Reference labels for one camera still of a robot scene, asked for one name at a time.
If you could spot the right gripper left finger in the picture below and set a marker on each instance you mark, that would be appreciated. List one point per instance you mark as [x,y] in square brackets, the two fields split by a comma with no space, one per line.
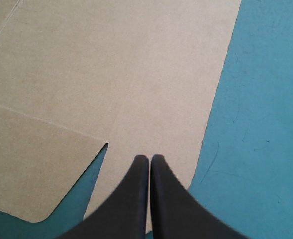
[126,209]

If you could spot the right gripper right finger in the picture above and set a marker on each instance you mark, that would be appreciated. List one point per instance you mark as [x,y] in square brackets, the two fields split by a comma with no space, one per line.
[171,211]

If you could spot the brown cardboard box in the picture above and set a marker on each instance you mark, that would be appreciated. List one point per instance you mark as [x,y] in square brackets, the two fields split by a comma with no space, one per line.
[106,79]

